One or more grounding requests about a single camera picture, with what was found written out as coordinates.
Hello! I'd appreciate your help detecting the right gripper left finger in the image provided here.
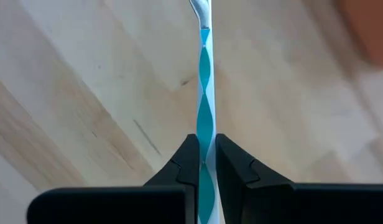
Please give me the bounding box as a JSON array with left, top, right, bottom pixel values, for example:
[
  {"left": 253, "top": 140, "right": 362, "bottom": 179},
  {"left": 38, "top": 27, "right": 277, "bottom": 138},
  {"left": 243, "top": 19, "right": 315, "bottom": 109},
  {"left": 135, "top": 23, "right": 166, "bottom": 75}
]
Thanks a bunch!
[{"left": 26, "top": 133, "right": 200, "bottom": 224}]

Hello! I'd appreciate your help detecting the teal patterned handle knife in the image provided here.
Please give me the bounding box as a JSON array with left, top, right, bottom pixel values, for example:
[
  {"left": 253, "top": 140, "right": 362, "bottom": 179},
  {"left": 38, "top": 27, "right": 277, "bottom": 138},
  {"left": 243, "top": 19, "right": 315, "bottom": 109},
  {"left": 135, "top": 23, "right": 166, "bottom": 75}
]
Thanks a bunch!
[{"left": 188, "top": 0, "right": 226, "bottom": 224}]

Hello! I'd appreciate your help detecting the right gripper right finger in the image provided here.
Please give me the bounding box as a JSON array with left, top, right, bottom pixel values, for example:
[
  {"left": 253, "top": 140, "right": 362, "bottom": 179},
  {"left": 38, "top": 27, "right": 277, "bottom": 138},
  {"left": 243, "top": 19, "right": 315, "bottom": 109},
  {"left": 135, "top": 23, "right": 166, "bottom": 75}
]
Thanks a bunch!
[{"left": 215, "top": 133, "right": 383, "bottom": 224}]

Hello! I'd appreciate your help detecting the orange plastic bin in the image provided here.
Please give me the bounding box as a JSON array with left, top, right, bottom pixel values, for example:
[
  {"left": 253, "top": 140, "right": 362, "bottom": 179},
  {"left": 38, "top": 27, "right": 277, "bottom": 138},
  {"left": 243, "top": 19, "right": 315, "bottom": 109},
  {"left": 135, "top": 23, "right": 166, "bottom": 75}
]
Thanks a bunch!
[{"left": 333, "top": 0, "right": 383, "bottom": 69}]

